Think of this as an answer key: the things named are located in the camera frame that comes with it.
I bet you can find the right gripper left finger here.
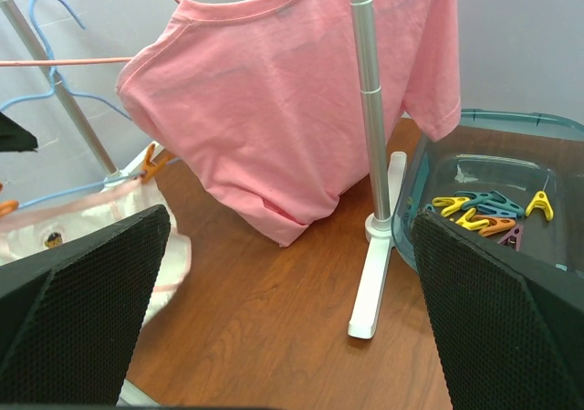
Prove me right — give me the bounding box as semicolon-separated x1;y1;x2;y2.
1;205;171;405

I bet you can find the white pink-trimmed underwear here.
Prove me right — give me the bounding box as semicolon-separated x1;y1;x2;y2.
1;180;192;323

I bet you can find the magenta clothespin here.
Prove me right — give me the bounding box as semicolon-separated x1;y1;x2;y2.
497;225;524;251

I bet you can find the blue wire hanger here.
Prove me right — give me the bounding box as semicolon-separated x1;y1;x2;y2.
1;0;162;210

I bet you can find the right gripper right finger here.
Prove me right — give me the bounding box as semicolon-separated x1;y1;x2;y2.
412;212;583;408

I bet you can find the orange clothespin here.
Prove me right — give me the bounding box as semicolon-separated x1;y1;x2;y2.
0;200;19;217
472;216;516;237
138;142;178;184

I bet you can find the pink garment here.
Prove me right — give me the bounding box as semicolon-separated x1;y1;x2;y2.
116;0;461;247

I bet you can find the pink wire hanger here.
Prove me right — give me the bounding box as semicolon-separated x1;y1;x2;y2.
1;0;181;68

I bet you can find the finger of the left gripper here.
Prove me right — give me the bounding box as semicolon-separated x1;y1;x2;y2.
0;112;38;152

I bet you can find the teal clothespin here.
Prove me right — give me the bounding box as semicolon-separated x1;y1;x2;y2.
454;191;525;216

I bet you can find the light blue clothespin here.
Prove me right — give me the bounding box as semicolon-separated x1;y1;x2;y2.
475;203;516;219

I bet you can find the teal transparent plastic bin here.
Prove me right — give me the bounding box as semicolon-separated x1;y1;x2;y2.
392;110;583;275

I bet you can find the yellow clothespin centre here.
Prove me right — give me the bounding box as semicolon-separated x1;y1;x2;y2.
454;207;490;231

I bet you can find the clothes rack with white feet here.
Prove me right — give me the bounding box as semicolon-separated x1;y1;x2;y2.
0;0;408;340

